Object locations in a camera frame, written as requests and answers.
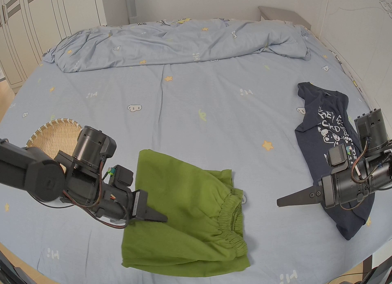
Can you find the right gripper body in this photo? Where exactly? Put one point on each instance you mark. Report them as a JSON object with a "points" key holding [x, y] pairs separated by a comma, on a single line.
{"points": [[343, 189]]}

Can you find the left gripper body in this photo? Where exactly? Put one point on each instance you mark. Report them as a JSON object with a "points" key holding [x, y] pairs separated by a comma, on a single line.
{"points": [[116, 206]]}

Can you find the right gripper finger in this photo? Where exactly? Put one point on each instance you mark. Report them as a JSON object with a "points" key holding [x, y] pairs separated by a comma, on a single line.
{"points": [[306, 196]]}

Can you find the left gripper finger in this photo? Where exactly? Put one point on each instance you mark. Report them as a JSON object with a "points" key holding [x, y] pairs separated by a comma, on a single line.
{"points": [[154, 216]]}

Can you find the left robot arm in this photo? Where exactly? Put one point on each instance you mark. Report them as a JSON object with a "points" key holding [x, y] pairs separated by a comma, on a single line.
{"points": [[36, 169]]}

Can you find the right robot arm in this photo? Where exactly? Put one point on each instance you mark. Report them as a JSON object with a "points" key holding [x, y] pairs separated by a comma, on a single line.
{"points": [[372, 129]]}

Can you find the round woven basket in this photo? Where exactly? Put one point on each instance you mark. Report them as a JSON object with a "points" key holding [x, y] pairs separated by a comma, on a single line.
{"points": [[52, 135]]}

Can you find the bed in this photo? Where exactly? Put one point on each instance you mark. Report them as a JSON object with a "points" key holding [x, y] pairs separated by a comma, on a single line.
{"points": [[199, 108]]}

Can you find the green shorts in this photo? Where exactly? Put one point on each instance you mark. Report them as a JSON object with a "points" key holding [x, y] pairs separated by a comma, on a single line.
{"points": [[183, 200]]}

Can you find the dark blue printed T-shirt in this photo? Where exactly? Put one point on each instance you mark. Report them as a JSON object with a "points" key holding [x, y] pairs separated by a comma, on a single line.
{"points": [[321, 117]]}

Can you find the pale blue quilt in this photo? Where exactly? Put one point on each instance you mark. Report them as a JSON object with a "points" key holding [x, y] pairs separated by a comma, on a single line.
{"points": [[183, 43]]}

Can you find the grey bedside table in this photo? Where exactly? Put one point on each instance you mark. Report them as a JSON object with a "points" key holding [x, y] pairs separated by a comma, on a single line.
{"points": [[281, 16]]}

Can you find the white wardrobe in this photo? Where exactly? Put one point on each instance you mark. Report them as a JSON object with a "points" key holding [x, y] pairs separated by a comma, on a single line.
{"points": [[46, 16]]}

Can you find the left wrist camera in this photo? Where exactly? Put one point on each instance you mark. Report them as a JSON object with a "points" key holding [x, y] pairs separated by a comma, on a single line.
{"points": [[122, 178]]}

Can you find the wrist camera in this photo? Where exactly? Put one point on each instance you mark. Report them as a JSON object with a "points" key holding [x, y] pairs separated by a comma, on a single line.
{"points": [[337, 155], [122, 178]]}

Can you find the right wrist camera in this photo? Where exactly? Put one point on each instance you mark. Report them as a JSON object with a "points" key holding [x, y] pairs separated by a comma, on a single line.
{"points": [[337, 155]]}

